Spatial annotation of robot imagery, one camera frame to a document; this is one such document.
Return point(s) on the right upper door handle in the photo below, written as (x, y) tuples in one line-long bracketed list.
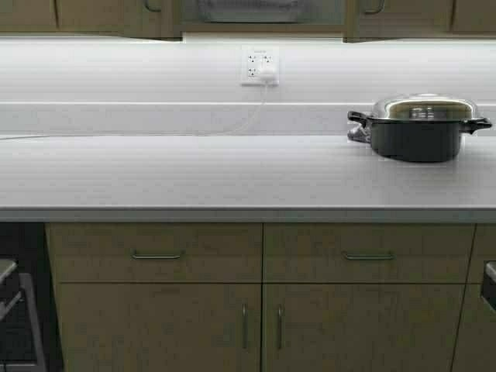
[(372, 8)]

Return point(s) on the left lower door handle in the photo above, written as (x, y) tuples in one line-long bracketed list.
[(244, 326)]

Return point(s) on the wooden drawer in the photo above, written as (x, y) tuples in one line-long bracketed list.
[(92, 252), (312, 253)]

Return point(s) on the right upper cabinet door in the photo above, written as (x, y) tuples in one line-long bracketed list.
[(421, 20)]

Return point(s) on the cabinet door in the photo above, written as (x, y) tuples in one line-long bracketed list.
[(99, 17), (421, 20), (361, 327), (158, 327)]

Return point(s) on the right lower cabinet door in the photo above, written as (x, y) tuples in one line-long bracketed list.
[(361, 327)]

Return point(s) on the stainless steel microwave oven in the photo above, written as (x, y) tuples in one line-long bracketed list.
[(21, 343)]

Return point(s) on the right wooden drawer front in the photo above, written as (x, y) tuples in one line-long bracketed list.
[(312, 253)]

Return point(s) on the right grey robot base bracket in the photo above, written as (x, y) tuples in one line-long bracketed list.
[(488, 287)]

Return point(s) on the shiny steel pot lid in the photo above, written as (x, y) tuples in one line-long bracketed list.
[(425, 107)]

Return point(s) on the left wooden drawer front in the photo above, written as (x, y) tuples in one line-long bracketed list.
[(92, 252)]

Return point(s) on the aluminium foil baking tray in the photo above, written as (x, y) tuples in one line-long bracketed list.
[(251, 11)]

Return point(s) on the far right lower cabinet panel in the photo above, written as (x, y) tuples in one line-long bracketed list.
[(475, 342)]

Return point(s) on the small grey object behind pot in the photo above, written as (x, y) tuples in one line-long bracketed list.
[(359, 133)]

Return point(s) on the left grey robot base bracket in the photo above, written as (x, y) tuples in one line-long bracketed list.
[(10, 286)]

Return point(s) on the white wall power outlet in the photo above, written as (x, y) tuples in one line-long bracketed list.
[(252, 58)]

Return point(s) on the drawer metal handle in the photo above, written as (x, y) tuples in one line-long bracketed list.
[(367, 257), (166, 256)]

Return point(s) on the left upper cabinet door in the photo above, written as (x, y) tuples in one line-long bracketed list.
[(99, 17)]

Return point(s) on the black cooking pot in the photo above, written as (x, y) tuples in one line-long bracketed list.
[(418, 141)]

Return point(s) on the right drawer metal handle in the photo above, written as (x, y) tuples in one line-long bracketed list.
[(367, 257)]

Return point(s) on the left lower cabinet door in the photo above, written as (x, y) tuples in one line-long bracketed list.
[(158, 327)]

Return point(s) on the left drawer metal handle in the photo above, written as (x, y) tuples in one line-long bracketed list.
[(166, 256)]

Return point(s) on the left upper door handle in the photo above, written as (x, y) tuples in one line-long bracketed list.
[(154, 6)]

